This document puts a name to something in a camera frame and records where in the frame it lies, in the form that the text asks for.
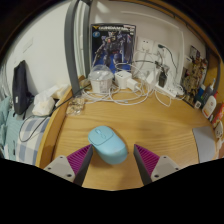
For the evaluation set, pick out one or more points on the white crumpled tissue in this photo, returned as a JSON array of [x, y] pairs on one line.
[[45, 103]]

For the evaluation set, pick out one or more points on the light blue computer mouse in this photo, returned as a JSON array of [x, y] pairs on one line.
[[108, 145]]

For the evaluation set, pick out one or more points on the dark bottle white nozzle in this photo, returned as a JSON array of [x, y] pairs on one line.
[[208, 89]]

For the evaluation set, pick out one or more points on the white cube charger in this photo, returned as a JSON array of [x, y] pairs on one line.
[[122, 79]]

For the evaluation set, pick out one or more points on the red chip can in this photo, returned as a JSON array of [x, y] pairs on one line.
[[218, 115]]

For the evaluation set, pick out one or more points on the clear lidded plastic cup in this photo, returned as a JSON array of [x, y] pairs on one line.
[[101, 80]]

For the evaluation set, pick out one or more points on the white lotion bottle red cap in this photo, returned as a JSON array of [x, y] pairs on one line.
[[209, 106]]

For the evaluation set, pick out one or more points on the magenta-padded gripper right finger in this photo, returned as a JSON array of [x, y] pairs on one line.
[[163, 166]]

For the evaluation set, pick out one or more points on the plaid bedding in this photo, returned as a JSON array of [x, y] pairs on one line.
[[26, 140]]

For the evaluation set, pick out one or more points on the black bag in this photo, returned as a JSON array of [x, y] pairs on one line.
[[20, 86]]

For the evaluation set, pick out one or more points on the grey mouse pad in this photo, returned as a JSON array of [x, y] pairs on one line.
[[204, 143]]

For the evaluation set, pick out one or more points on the white mug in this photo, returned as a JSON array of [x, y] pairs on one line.
[[220, 130]]

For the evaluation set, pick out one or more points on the clear crumpled plastic wrapper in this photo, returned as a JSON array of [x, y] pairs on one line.
[[75, 106]]

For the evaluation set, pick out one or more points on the white power strip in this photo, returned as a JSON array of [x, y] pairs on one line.
[[165, 90]]

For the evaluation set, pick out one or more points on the grey metal frame post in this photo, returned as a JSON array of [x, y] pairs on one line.
[[70, 50], [216, 70]]

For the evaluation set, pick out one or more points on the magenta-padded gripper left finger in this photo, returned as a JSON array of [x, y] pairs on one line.
[[63, 166]]

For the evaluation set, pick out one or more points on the white wall socket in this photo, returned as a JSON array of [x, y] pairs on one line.
[[146, 45]]

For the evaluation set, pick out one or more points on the robot model kit box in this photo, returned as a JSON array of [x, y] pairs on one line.
[[111, 46]]

